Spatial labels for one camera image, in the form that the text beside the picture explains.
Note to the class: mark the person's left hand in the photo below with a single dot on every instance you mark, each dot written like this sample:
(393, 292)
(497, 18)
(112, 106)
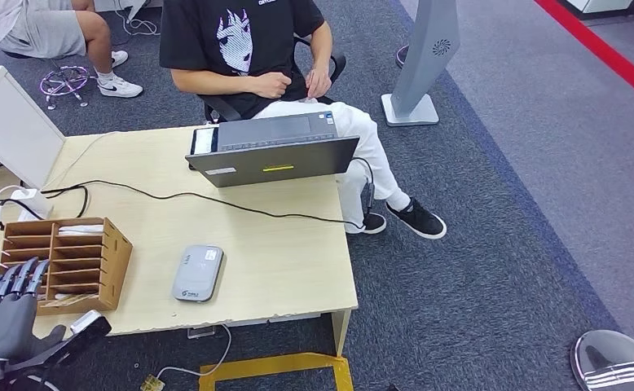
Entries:
(318, 81)

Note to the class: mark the grey card reader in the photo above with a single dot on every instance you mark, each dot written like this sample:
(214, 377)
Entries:
(198, 275)

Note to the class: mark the white power adapter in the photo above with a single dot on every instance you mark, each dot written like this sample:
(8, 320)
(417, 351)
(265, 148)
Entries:
(33, 204)

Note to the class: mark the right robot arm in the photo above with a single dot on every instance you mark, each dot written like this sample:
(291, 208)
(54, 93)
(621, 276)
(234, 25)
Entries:
(608, 351)

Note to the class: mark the chrome base stool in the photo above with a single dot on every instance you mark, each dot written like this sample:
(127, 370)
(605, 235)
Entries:
(63, 81)

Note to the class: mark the white box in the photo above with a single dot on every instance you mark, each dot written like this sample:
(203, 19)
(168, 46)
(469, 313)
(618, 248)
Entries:
(9, 129)

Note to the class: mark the person's right forearm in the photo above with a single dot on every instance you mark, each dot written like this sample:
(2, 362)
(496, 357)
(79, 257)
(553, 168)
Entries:
(209, 82)

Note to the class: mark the wooden card holder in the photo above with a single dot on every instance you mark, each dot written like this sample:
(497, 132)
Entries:
(114, 253)

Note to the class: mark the white card stack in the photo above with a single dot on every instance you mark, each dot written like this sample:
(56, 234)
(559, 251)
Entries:
(79, 230)

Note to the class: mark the person's right hand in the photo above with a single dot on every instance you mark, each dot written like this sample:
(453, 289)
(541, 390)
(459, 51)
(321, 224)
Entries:
(268, 86)

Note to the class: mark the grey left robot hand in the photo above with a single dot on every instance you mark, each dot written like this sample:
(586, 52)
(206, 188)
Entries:
(1, 329)

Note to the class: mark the person's left forearm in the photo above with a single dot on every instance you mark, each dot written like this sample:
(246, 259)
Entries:
(322, 46)

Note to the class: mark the grey kiosk stand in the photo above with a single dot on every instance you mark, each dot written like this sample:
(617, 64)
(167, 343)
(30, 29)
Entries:
(425, 54)

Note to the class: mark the dark grey laptop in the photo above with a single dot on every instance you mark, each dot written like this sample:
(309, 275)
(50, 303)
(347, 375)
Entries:
(274, 162)

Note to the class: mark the black office chair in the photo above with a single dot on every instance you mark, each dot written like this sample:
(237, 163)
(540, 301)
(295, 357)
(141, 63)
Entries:
(222, 110)

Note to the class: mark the yellow connector plug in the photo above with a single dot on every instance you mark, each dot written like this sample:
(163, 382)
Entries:
(152, 384)

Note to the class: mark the person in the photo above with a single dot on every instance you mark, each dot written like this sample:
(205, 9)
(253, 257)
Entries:
(41, 29)
(241, 32)

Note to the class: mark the black smartphone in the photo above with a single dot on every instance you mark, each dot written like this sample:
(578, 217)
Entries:
(202, 141)

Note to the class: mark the white cabinet base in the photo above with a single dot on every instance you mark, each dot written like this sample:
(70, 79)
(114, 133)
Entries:
(603, 5)

